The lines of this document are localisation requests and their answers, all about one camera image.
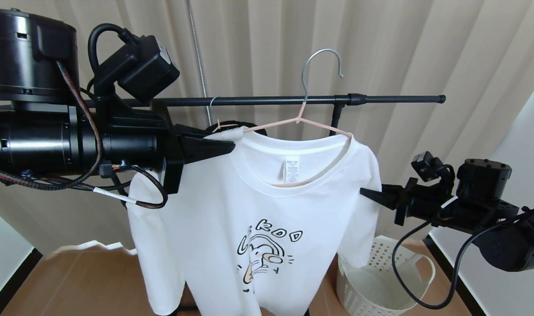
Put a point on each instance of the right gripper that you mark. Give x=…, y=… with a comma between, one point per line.
x=429, y=208

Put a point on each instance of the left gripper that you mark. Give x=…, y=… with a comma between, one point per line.
x=130, y=151

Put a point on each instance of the pink clothes hanger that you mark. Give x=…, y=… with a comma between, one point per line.
x=271, y=126
x=225, y=127

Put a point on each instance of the black shorts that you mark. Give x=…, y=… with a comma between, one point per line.
x=253, y=125

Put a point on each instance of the white garment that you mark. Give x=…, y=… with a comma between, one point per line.
x=214, y=210

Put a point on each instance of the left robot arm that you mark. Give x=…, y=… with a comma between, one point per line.
x=25, y=140

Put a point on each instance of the white laundry basket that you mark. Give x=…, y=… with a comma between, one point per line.
x=381, y=281

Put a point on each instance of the black clothes rack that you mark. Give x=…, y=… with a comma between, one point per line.
x=403, y=98

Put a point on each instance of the silver curtain wand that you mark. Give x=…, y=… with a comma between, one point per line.
x=198, y=57

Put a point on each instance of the beige curtain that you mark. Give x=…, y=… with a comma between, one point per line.
x=424, y=44

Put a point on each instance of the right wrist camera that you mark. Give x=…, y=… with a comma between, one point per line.
x=429, y=166

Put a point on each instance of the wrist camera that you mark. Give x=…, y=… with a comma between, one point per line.
x=144, y=70
x=429, y=166

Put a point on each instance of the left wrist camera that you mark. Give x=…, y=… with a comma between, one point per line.
x=144, y=70

